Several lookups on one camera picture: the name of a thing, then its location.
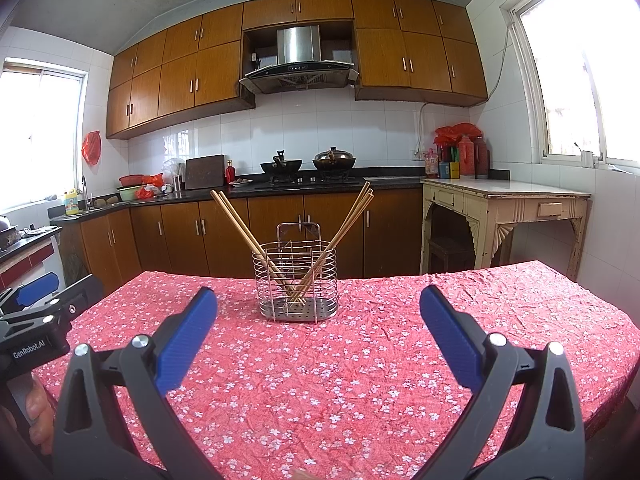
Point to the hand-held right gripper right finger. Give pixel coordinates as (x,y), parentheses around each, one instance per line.
(450,340)

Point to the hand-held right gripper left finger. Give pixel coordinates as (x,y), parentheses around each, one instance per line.
(187,340)

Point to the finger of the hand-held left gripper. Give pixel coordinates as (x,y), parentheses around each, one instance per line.
(85,290)
(40,285)

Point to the wooden chopstick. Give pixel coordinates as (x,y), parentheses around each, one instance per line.
(358,202)
(345,228)
(235,222)
(339,237)
(332,248)
(240,223)
(352,217)
(245,225)

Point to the person's left hand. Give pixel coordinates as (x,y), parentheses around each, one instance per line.
(42,425)

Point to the white tiled side counter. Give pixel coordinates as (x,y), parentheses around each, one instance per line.
(30,255)

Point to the yellow detergent bottle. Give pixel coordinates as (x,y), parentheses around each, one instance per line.
(72,203)

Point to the metal faucet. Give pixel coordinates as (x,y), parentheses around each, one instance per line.
(84,190)

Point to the brown base cabinets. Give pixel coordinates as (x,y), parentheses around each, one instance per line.
(175,235)

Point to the green basin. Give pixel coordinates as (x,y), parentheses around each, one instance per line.
(129,194)

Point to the crumpled red plastic bag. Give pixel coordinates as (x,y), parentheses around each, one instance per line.
(152,180)

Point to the cream wooden side table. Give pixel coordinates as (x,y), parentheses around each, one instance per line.
(500,210)

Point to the steel cup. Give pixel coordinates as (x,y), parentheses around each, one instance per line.
(177,183)

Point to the hanging red plastic bag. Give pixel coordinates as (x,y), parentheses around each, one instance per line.
(91,147)

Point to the red floral tablecloth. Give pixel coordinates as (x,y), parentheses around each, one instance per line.
(325,410)

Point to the window beside sink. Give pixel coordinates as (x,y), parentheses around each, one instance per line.
(40,140)

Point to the black kitchen countertop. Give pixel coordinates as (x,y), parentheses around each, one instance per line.
(200,194)

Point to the white plastic bag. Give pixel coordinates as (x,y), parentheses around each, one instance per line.
(173,165)

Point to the white plate with potatoes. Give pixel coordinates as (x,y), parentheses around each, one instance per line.
(241,182)

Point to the dark wooden cutting board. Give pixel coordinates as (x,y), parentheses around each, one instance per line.
(205,172)

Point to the blue box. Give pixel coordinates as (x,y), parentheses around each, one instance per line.
(444,170)

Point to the yellow box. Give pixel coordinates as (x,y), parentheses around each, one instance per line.
(454,170)

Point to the small red bottle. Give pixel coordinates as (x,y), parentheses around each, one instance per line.
(230,174)

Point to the pink condiment bottle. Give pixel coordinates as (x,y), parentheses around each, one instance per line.
(431,165)

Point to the dark red thermos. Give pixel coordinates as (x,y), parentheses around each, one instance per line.
(481,160)

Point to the bright red thermos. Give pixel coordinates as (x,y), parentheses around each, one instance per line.
(466,157)

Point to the black open wok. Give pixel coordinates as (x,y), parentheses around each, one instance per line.
(281,166)

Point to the black gas stove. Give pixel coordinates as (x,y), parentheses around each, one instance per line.
(310,182)

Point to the red bag over thermoses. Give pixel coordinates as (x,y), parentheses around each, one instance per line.
(457,131)

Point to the wok with metal lid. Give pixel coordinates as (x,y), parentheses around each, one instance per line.
(334,161)

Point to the white mug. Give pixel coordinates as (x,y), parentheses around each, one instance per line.
(587,158)

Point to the barred window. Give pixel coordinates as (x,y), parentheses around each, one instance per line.
(565,85)

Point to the steel range hood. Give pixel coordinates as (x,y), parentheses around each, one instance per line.
(298,42)

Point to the brown cabinet above hood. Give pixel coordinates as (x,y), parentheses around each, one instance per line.
(297,9)

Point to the wide brown wall cabinet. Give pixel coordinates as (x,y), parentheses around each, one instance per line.
(175,80)

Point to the brown corner wall cabinet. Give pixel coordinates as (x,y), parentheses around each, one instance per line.
(415,60)

